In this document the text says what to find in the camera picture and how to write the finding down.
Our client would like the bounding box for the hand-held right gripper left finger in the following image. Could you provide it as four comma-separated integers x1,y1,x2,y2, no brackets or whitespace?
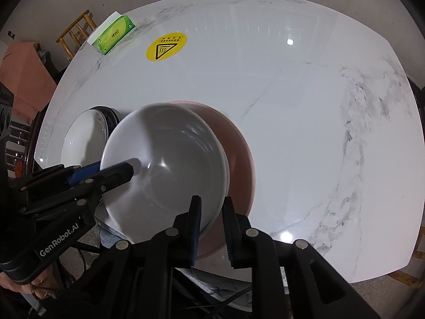
78,195,202,319

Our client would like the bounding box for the green tissue pack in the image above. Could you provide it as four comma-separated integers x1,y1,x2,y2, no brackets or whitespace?
87,11,136,56

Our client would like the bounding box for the ribbed white bowl pink band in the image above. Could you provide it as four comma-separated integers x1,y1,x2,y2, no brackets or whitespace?
100,103,230,244

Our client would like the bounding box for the large blue floral plate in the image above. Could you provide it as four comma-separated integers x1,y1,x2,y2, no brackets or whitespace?
88,105,121,137

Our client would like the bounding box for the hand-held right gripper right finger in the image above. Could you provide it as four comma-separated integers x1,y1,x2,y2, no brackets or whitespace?
222,197,382,319

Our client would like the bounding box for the large pink bowl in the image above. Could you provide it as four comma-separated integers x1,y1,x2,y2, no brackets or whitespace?
168,100,256,260

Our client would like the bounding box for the orange cloth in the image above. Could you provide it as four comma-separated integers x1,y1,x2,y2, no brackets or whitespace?
0,41,58,123

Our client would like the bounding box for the person's left hand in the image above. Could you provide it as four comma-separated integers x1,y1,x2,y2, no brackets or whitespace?
0,267,55,301

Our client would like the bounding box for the light wooden chair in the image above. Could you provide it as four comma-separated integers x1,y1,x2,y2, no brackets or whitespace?
388,226,425,286

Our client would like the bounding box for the white plate with pink roses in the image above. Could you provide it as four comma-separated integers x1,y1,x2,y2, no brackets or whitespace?
61,107,112,173

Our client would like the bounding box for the bamboo chair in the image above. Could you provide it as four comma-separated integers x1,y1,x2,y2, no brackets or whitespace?
56,9,98,60

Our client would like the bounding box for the yellow round warning sticker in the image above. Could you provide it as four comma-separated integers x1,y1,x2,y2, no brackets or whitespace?
146,32,188,62

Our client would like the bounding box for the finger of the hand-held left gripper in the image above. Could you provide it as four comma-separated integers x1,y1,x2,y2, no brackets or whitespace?
90,161,135,195
65,160,102,187

